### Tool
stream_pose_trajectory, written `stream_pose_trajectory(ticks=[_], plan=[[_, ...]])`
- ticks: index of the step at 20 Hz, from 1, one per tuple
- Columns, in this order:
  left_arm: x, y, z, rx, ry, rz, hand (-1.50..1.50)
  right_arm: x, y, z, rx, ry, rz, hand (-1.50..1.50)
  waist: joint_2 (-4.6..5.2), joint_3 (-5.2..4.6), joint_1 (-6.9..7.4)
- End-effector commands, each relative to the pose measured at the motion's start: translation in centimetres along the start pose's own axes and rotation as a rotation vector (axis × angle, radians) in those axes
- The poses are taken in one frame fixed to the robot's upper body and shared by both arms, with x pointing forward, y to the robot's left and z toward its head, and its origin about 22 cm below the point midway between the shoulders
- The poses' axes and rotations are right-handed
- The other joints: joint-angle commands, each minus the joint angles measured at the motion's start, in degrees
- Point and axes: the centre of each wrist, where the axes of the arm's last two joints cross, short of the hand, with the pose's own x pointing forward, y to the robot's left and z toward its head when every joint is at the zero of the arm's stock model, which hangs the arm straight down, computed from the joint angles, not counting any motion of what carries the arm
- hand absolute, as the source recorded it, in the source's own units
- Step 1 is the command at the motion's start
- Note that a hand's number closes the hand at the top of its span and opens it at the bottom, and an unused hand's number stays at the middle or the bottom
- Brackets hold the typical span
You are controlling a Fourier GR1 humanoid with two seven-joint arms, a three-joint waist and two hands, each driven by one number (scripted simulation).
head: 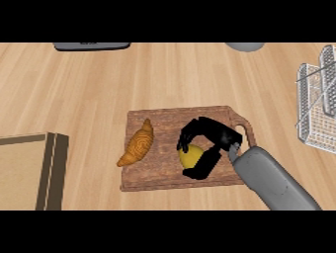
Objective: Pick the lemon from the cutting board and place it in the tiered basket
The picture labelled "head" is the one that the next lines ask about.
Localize brown wooden cutting board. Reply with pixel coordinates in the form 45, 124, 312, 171
118, 105, 259, 193

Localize white wire tiered basket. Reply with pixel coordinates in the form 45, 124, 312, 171
294, 43, 336, 161

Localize yellow lemon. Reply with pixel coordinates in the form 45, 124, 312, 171
178, 143, 207, 169

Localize grey rounded object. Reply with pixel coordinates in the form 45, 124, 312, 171
223, 42, 266, 52

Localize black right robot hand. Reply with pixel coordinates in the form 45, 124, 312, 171
175, 116, 244, 181

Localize golden brown croissant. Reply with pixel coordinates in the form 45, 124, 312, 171
115, 118, 157, 168

